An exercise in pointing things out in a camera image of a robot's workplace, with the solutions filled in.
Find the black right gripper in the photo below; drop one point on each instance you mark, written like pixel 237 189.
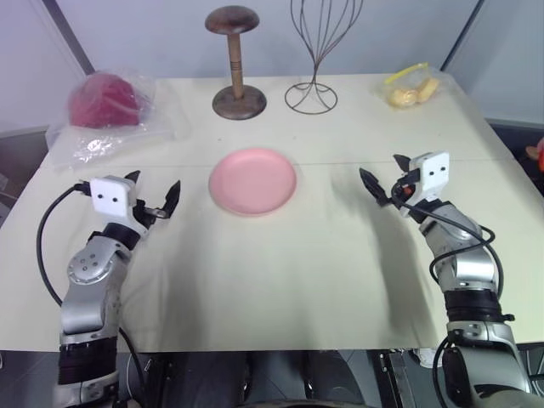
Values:
pixel 404 199

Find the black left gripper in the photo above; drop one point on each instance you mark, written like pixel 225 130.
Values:
pixel 144 217

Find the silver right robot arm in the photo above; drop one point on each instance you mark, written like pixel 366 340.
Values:
pixel 472 272

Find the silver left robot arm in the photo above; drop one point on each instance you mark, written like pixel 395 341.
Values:
pixel 87 272

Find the pink round plate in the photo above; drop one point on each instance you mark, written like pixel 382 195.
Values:
pixel 253 180

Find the red hat in plastic bag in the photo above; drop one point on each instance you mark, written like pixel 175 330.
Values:
pixel 110 142

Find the dark red knitted hat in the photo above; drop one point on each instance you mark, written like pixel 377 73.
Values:
pixel 104 102

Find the clear zip bag yellow seal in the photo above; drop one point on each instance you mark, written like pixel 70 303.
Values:
pixel 425 76

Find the cream white tablecloth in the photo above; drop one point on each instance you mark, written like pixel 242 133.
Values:
pixel 272 272

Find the red orange toy object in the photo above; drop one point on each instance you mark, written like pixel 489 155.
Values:
pixel 536 155

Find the brown wooden hat stand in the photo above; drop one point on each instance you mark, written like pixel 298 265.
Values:
pixel 236 64

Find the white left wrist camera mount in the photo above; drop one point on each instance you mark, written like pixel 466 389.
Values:
pixel 111 199

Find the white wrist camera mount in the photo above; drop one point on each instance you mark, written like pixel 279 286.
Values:
pixel 433 172
pixel 111 199

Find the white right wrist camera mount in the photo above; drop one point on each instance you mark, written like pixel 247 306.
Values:
pixel 433 172

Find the black metal table frame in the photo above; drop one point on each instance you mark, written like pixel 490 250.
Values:
pixel 397 378

